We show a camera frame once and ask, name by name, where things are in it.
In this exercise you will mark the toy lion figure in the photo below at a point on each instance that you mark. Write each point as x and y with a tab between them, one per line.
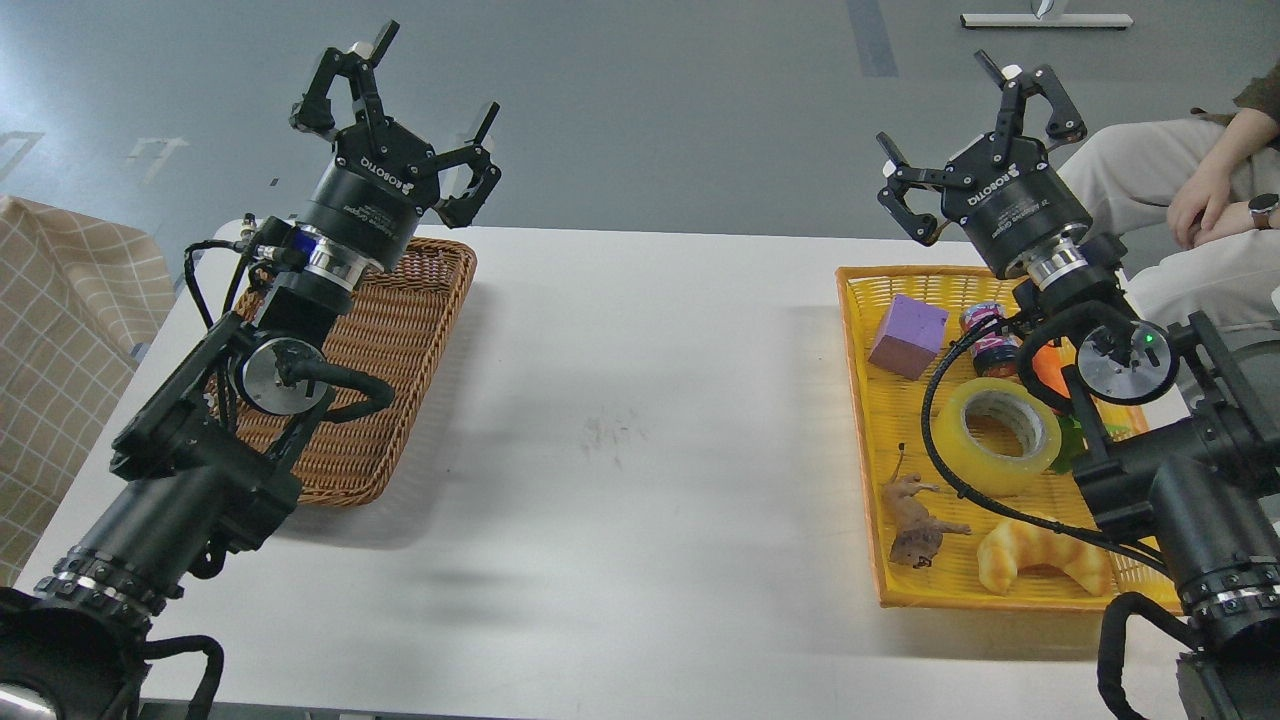
919	533

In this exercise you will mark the toy croissant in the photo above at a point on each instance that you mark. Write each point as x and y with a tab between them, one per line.
1014	545

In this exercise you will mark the brown wicker basket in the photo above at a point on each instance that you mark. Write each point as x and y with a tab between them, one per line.
397	331

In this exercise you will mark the white stand base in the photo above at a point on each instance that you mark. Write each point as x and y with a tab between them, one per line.
1046	15

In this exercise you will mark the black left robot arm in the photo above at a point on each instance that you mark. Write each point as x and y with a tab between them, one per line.
208	461

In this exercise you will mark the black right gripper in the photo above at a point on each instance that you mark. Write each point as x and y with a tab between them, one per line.
1015	205

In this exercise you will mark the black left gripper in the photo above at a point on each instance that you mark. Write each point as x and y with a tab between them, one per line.
368	193

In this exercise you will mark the yellow plastic basket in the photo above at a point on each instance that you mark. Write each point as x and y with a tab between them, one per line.
887	407

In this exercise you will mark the toy carrot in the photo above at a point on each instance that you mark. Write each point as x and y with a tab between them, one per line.
1119	421

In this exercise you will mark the beige checkered cloth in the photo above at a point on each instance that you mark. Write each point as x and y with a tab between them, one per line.
79	298

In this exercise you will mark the small drink can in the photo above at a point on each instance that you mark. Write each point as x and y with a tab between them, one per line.
995	354

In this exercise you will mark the yellow tape roll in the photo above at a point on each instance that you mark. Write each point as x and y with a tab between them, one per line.
996	437

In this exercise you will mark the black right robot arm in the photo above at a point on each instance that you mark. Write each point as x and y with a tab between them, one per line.
1179	449

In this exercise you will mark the purple foam cube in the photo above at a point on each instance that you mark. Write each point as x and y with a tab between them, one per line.
909	337

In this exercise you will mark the seated person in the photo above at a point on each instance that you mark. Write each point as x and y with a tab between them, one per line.
1212	180

